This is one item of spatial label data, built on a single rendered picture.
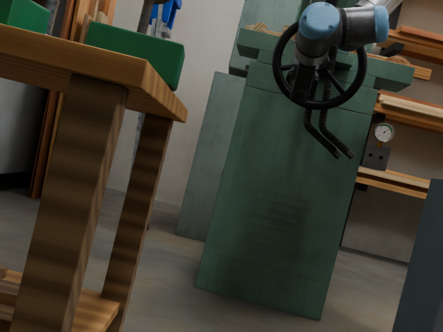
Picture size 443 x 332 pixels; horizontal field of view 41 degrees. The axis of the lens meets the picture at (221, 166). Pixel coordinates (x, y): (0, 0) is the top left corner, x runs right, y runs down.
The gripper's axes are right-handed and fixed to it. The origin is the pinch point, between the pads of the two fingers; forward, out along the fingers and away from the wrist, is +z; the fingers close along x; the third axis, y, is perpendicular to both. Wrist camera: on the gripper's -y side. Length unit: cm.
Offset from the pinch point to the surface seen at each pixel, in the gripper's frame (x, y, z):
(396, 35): -59, 157, 188
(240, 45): 22.3, 21.5, 17.5
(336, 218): -23.1, -24.8, 34.1
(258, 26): 18.1, 29.6, 16.8
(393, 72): -29.2, 24.1, 16.4
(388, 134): -31.7, 2.0, 17.8
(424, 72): -43, 34, 29
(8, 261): 72, -68, 19
